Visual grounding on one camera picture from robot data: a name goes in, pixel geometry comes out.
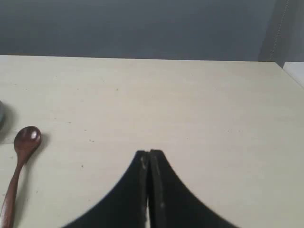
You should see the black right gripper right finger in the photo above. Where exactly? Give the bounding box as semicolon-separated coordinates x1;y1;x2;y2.
147;150;235;228

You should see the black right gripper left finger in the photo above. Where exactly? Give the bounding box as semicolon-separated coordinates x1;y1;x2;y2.
65;151;149;228

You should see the round steel plate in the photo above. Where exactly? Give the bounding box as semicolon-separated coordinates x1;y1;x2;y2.
0;101;4;125

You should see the dark red wooden spoon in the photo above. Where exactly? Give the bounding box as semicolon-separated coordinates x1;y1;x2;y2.
0;126;42;228

